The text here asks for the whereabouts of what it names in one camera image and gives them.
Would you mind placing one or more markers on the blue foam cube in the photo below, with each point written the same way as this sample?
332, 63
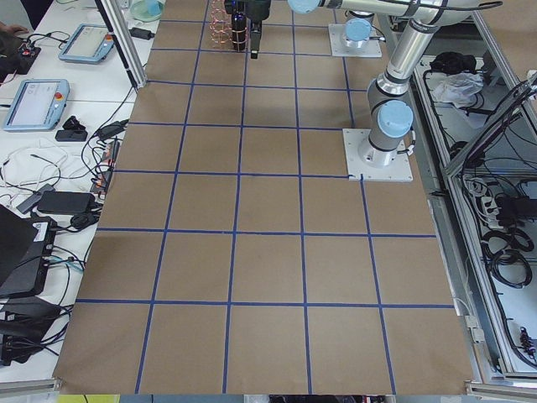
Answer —
153, 7

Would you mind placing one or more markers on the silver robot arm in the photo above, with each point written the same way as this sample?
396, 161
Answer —
354, 18
391, 117

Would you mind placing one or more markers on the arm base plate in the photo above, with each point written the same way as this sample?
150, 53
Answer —
366, 163
360, 41

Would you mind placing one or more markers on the black laptop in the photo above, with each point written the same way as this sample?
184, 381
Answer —
26, 243

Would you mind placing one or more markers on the copper wire wine basket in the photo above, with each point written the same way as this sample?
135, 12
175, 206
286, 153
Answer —
220, 25

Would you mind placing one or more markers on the teach pendant tablet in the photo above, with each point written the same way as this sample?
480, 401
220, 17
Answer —
38, 105
89, 44

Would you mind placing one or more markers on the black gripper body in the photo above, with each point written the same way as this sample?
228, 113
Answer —
258, 9

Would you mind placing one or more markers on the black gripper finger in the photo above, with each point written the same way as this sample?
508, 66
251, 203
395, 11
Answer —
255, 35

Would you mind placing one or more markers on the aluminium frame post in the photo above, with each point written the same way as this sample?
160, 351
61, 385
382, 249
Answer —
118, 28

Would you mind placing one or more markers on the near teach pendant tablet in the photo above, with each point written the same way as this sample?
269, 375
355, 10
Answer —
38, 105

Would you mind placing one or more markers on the far teach pendant tablet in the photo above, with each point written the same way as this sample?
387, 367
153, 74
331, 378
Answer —
89, 44

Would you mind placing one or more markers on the dark wine bottle in basket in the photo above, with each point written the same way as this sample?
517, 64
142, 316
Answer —
238, 25

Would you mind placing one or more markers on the green glass plate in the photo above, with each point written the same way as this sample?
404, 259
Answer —
139, 12

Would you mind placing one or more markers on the black power brick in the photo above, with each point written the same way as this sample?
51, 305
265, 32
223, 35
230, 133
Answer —
65, 202

